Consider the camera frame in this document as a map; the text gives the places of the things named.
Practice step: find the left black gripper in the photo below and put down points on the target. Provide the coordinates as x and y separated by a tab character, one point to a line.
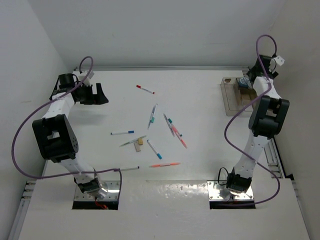
98	99

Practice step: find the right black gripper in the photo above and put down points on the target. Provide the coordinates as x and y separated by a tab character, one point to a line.
274	74

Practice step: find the blue white tape roll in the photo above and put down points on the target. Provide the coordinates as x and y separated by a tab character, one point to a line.
244	82

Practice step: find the blue clear pen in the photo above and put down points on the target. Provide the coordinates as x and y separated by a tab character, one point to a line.
149	124

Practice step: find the green clear pen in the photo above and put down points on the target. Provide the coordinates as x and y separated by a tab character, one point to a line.
132	141

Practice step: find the pink highlighter pen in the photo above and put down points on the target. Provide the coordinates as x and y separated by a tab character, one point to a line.
181	140

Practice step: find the orange highlighter pen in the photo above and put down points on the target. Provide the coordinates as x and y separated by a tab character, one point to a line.
164	165

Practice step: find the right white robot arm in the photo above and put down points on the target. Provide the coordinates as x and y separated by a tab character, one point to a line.
265	122

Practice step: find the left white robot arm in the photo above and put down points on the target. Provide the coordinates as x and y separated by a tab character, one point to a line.
55	137

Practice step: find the clear acrylic organizer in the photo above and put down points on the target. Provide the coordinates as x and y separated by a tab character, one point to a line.
235	95

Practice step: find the red capped white marker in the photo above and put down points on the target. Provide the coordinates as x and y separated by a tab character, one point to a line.
144	89

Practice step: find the blue capped marker horizontal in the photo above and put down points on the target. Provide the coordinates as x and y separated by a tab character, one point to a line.
114	133

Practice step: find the teal capped marker left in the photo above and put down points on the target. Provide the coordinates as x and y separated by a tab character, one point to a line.
152	116

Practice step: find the teal capped marker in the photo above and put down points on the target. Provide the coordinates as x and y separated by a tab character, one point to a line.
175	130
152	116

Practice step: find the yellow eraser block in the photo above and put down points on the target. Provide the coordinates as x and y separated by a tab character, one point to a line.
140	141

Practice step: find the beige eraser stick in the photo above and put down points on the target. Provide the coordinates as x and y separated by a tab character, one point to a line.
137	147

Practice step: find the teal capped marker right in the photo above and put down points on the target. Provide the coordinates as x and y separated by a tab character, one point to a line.
175	130

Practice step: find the purple capped marker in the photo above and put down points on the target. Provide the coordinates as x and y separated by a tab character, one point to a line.
126	169

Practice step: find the blue capped marker diagonal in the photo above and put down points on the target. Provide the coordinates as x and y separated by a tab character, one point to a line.
154	149

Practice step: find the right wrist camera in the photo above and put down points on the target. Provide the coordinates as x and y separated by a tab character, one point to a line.
279	60

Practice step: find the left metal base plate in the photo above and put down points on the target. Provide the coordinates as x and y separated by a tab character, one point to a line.
109	192

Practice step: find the metal base plate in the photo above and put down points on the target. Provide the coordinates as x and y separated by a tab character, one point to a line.
109	192
219	193

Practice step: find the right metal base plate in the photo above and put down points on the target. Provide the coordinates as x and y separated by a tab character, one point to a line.
219	193

